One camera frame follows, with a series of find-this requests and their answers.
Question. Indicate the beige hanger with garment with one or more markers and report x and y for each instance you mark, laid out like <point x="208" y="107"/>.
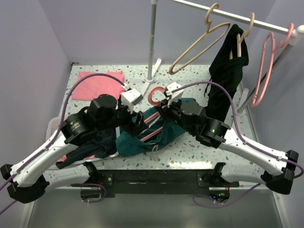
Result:
<point x="237" y="39"/>

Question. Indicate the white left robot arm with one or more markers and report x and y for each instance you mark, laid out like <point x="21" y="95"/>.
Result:
<point x="29" y="179"/>

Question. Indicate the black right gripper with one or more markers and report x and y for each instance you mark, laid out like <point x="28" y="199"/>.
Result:
<point x="166" y="109"/>

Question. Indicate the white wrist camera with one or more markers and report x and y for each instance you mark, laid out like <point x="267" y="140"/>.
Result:
<point x="131" y="98"/>
<point x="173" y="93"/>

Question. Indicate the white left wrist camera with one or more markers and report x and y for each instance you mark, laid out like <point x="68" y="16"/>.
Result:
<point x="131" y="98"/>

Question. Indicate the pink folded shirt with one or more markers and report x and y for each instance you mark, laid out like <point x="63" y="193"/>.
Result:
<point x="95" y="86"/>

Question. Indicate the dark navy clothes in basket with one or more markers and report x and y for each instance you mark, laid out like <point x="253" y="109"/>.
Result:
<point x="103" y="145"/>

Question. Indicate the pink cloth in basket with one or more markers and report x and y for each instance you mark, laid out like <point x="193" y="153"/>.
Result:
<point x="62" y="159"/>

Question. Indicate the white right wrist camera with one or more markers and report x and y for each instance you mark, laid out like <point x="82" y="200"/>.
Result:
<point x="173" y="93"/>

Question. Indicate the green shorts with drawstring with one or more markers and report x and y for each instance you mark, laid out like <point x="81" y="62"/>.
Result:
<point x="163" y="133"/>

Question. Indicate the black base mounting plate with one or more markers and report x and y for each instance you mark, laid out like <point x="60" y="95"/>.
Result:
<point x="109" y="183"/>

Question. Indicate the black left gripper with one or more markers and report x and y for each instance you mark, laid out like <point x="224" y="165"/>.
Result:
<point x="137" y="127"/>

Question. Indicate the black hanging garment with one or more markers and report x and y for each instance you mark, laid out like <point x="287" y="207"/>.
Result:
<point x="227" y="73"/>

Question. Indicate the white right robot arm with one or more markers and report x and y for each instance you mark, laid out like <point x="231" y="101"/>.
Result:
<point x="275" y="169"/>

